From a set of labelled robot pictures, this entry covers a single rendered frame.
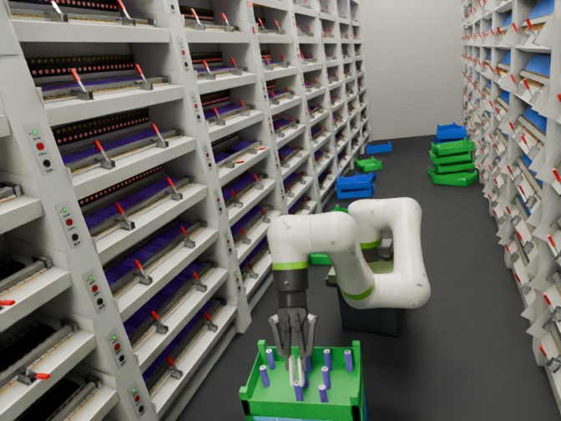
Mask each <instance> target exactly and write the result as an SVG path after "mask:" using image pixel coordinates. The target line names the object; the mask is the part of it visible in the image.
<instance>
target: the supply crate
mask: <svg viewBox="0 0 561 421"><path fill-rule="evenodd" d="M258 348H259V352H258V355H257V358H256V360H255V364H254V366H253V368H252V371H251V373H250V377H249V379H248V382H247V384H246V386H245V387H241V388H240V391H239V394H240V400H241V402H242V406H243V409H244V413H245V415H247V416H261V417H275V418H303V419H316V420H330V421H361V384H362V358H361V345H360V341H352V347H314V348H313V353H312V354H311V355H310V360H311V371H310V372H307V371H306V372H307V377H308V382H309V387H308V388H303V387H301V390H302V394H303V399H304V402H303V401H296V394H295V389H294V385H293V387H291V386H290V371H286V359H285V358H284V357H283V356H279V355H278V352H277V349H276V347H267V346H266V343H265V340H259V342H258ZM268 348H270V349H271V350H272V353H273V358H274V361H275V369H270V367H269V363H268V360H267V356H266V352H265V351H266V349H268ZM326 349H329V350H330V353H331V362H332V368H333V369H332V370H331V371H329V375H330V380H331V388H330V389H327V390H326V393H327V398H328V403H322V402H321V398H320V393H319V386H320V385H321V384H324V382H323V377H322V371H321V369H322V368H323V367H325V366H326V362H325V357H324V350H326ZM346 350H350V351H351V360H352V366H353V371H352V372H347V370H346V359H345V353H344V352H345V351H346ZM291 352H292V354H291V355H294V357H295V376H296V381H299V371H298V361H297V358H298V357H299V356H300V351H299V347H291ZM262 365H265V366H266V370H267V373H268V378H269V381H270V386H269V387H267V388H265V387H264V384H263V381H262V377H261V374H260V366H262Z"/></svg>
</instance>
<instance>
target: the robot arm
mask: <svg viewBox="0 0 561 421"><path fill-rule="evenodd" d="M421 221H422V209H421V206H420V205H419V204H418V203H417V202H416V201H415V200H414V199H411V198H406V197H404V198H393V199H382V200H357V201H354V202H353V203H351V204H350V205H349V207H348V214H347V213H345V212H341V211H333V212H328V213H323V214H317V215H284V216H279V217H277V218H276V219H274V220H273V221H272V222H271V224H270V226H269V228H268V231H267V240H268V243H269V247H270V253H271V260H272V271H273V285H274V290H275V291H278V293H277V299H278V311H277V313H276V314H275V315H274V316H272V317H270V318H269V319H268V321H269V323H270V325H271V326H272V330H273V333H274V338H275V345H276V349H277V352H278V355H279V356H283V357H284V358H285V359H286V371H290V386H291V387H293V383H294V382H295V380H296V376H295V357H294V355H291V354H292V352H291V329H292V327H295V328H296V332H297V338H298V344H299V351H300V356H299V357H298V358H297V361H298V371H299V381H300V387H303V385H304V383H305V375H304V371H306V370H307V361H306V357H308V356H310V355H311V354H312V353H313V348H314V339H315V330H316V323H317V321H318V318H319V317H318V316H314V315H312V314H310V313H309V310H308V308H307V304H306V292H305V291H304V290H305V289H307V288H308V287H309V282H308V270H307V256H308V255H309V254H327V256H328V257H329V259H330V261H331V264H332V265H333V268H334V270H335V273H336V282H337V285H339V287H340V290H341V294H342V296H343V297H344V299H345V301H346V302H347V304H349V305H350V306H351V307H354V308H356V309H368V308H378V307H394V308H406V309H417V308H419V307H422V306H424V305H425V304H426V303H427V302H428V300H429V298H430V296H431V287H430V283H429V280H428V278H427V273H426V270H425V266H424V262H423V257H422V245H421ZM386 230H392V234H393V240H392V239H382V231H386ZM393 254H394V265H393V272H392V273H389V274H373V272H372V270H371V268H370V267H369V266H368V265H367V262H374V261H380V260H381V259H382V260H384V261H390V260H391V259H392V256H393ZM307 318H309V321H308V322H309V323H310V326H309V335H308V344H307V350H306V344H305V338H304V332H303V323H304V322H305V320H306V319H307ZM279 319H280V320H281V321H282V323H283V324H284V325H285V349H284V345H283V342H282V337H281V330H280V327H279V323H278V322H279Z"/></svg>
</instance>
